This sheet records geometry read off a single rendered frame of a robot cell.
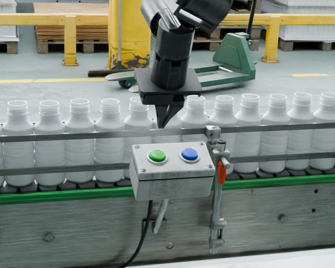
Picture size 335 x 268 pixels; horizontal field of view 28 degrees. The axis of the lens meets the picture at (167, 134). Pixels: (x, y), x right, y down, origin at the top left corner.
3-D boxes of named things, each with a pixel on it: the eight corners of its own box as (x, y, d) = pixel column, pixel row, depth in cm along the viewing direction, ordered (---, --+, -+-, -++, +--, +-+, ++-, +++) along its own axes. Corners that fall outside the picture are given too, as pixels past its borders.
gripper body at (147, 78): (132, 77, 111) (137, 39, 106) (191, 76, 113) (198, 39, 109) (140, 101, 106) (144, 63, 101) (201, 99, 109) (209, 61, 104)
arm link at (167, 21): (166, 29, 98) (201, 27, 100) (152, 5, 103) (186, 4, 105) (160, 67, 103) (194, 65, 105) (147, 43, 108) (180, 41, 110)
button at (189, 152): (194, 151, 122) (196, 145, 121) (199, 162, 120) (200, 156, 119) (179, 152, 122) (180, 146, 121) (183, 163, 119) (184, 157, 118)
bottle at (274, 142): (277, 176, 141) (285, 102, 136) (251, 169, 144) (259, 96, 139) (289, 168, 146) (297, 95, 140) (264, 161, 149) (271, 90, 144)
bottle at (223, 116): (223, 179, 138) (229, 103, 133) (199, 172, 142) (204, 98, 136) (237, 171, 143) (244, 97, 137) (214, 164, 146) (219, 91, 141)
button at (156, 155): (163, 152, 121) (164, 147, 120) (166, 164, 119) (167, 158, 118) (147, 153, 120) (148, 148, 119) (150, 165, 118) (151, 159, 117)
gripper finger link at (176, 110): (130, 114, 116) (135, 70, 110) (169, 113, 118) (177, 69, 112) (137, 140, 111) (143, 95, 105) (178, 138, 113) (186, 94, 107)
